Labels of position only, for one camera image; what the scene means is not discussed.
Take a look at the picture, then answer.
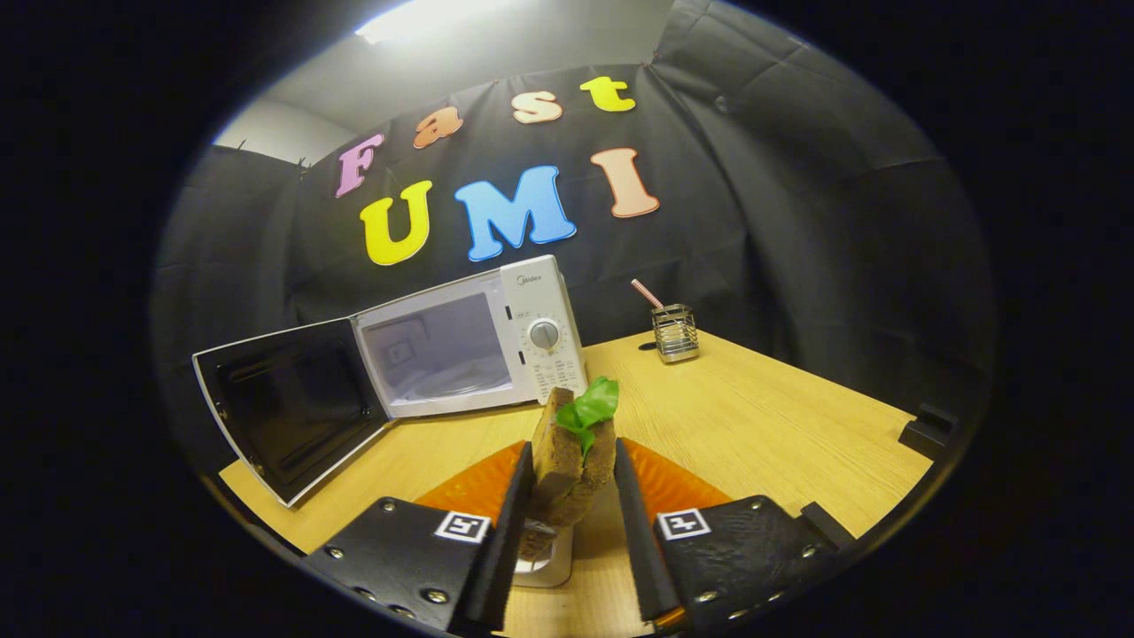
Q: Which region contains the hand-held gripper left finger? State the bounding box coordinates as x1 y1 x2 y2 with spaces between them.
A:
299 440 538 635

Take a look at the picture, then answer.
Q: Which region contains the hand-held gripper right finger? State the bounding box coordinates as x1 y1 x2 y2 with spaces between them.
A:
613 436 844 634

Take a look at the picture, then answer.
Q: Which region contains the brown bread lettuce sandwich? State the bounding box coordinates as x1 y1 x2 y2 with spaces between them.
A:
518 377 621 561

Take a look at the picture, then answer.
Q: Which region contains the white microwave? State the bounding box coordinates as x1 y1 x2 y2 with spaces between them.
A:
192 254 589 508

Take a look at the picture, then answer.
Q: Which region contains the glass turntable plate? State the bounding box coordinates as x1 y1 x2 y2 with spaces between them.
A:
394 362 513 407

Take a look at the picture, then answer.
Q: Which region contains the black block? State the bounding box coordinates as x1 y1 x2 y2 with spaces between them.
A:
898 403 959 460

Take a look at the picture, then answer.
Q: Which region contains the black backdrop cloth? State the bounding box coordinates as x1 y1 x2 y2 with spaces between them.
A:
151 0 998 444

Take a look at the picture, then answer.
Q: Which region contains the wire mesh holder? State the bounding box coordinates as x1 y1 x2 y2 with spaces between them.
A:
651 304 700 364

